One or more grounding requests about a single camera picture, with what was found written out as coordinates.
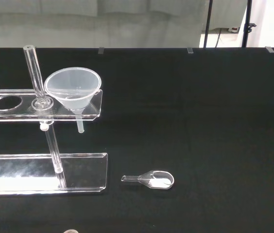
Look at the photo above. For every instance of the black tripod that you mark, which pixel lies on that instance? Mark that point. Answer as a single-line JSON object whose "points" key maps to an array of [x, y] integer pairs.
{"points": [[246, 14]]}

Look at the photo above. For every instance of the clear acrylic funnel stand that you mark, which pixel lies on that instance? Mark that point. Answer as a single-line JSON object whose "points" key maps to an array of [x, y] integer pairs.
{"points": [[83, 170]]}

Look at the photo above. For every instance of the glass weighing funnel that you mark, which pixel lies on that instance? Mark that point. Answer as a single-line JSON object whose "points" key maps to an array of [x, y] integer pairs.
{"points": [[161, 182]]}

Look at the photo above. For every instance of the glass round-bottom flask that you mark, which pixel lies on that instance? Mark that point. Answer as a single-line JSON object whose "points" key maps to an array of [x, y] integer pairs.
{"points": [[71, 231]]}

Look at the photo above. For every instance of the clear cloth clip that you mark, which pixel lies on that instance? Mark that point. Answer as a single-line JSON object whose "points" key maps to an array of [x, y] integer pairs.
{"points": [[269, 49], [101, 50], [190, 50]]}

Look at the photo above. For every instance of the black cloth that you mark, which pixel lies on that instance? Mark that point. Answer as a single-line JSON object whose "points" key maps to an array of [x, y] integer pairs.
{"points": [[200, 121]]}

